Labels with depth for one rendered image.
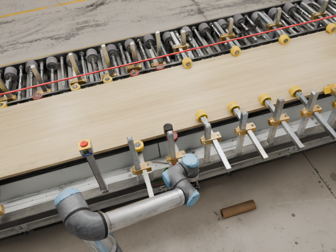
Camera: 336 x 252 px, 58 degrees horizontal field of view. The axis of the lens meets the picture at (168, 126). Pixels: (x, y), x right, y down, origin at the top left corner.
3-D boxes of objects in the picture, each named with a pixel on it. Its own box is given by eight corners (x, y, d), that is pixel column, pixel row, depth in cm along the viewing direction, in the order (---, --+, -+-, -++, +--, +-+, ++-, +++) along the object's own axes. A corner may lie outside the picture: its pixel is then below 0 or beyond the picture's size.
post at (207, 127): (209, 167, 230) (211, 125, 194) (205, 169, 229) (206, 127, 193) (208, 164, 232) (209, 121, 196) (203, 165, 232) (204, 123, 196)
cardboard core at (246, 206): (256, 205, 264) (223, 216, 261) (255, 210, 270) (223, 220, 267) (252, 197, 269) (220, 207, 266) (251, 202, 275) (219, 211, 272)
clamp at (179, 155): (186, 159, 212) (186, 155, 208) (168, 165, 210) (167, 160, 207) (184, 153, 216) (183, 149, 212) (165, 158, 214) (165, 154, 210)
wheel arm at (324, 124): (338, 139, 200) (340, 135, 197) (333, 140, 200) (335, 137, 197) (296, 91, 233) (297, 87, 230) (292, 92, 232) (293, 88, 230)
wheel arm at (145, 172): (156, 202, 194) (155, 199, 191) (151, 204, 194) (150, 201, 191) (141, 150, 223) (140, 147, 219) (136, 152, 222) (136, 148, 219)
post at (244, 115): (240, 157, 231) (248, 113, 195) (236, 158, 230) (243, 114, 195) (239, 153, 233) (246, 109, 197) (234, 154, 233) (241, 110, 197)
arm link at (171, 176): (171, 185, 158) (190, 173, 162) (158, 170, 164) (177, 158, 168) (172, 194, 165) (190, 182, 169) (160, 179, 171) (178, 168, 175)
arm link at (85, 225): (78, 239, 114) (205, 191, 156) (65, 213, 121) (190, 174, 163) (74, 256, 120) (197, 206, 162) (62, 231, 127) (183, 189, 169)
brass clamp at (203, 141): (221, 142, 207) (221, 137, 204) (202, 147, 206) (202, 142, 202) (218, 135, 211) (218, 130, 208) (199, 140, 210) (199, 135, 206)
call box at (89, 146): (94, 155, 180) (90, 147, 175) (82, 158, 180) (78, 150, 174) (93, 146, 185) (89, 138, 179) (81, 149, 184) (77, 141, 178)
